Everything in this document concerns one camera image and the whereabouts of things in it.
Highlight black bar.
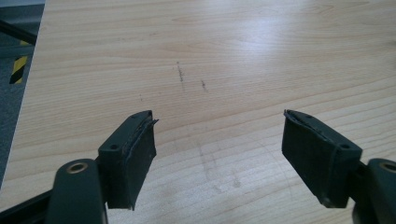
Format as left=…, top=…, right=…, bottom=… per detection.
left=0, top=19, right=38, bottom=47

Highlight yellow and black striped tape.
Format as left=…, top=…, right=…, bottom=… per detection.
left=8, top=39, right=31, bottom=85

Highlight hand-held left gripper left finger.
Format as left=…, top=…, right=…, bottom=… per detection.
left=97, top=109, right=160, bottom=211

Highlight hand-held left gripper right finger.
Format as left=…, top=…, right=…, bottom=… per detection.
left=281, top=108, right=363, bottom=209

